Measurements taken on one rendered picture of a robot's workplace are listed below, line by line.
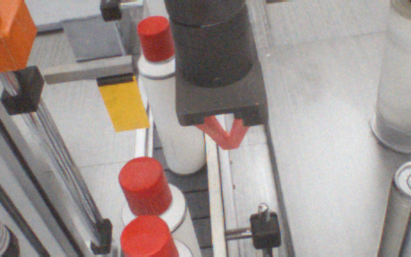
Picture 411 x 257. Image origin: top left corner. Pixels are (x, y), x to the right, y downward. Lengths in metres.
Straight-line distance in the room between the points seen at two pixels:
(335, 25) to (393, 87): 0.35
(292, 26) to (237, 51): 0.55
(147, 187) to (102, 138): 0.42
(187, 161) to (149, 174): 0.24
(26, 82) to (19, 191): 0.13
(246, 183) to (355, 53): 0.25
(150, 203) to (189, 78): 0.10
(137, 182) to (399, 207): 0.18
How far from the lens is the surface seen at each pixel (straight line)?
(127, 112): 0.41
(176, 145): 0.57
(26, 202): 0.48
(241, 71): 0.37
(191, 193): 0.60
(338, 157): 0.62
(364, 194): 0.59
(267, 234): 0.51
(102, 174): 0.72
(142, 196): 0.36
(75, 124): 0.81
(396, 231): 0.39
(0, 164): 0.45
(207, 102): 0.36
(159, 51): 0.49
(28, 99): 0.37
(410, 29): 0.53
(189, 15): 0.33
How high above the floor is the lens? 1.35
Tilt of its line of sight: 46 degrees down
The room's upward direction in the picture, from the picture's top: 11 degrees counter-clockwise
